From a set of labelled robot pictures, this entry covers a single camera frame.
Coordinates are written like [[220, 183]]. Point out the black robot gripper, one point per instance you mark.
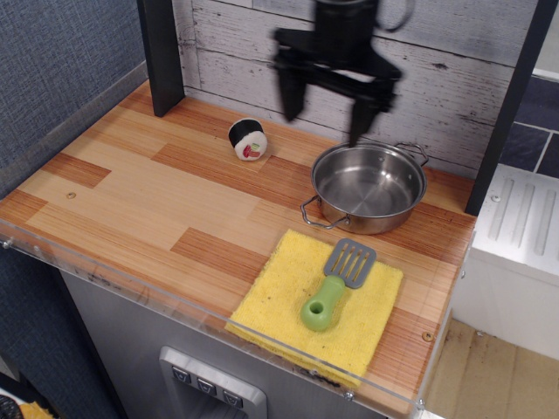
[[336, 54]]

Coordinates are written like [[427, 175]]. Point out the plush sushi roll toy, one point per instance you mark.
[[248, 139]]

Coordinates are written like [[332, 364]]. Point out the stainless steel pot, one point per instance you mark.
[[367, 189]]

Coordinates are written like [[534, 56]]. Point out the green grey toy spatula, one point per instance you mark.
[[348, 266]]

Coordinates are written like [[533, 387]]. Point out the yellow cloth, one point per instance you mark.
[[295, 311]]

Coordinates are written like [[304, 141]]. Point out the white toy sink unit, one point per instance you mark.
[[509, 282]]

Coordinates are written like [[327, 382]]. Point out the silver toy fridge cabinet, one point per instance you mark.
[[129, 337]]

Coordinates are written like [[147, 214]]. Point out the grey dispenser button panel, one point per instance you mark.
[[199, 390]]

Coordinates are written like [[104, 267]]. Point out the yellow object bottom left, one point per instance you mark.
[[34, 411]]

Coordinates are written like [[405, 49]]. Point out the dark left frame post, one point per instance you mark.
[[158, 29]]

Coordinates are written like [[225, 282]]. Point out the dark frame post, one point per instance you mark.
[[531, 48], [158, 29]]

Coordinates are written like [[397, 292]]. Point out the dark right frame post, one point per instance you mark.
[[531, 48]]

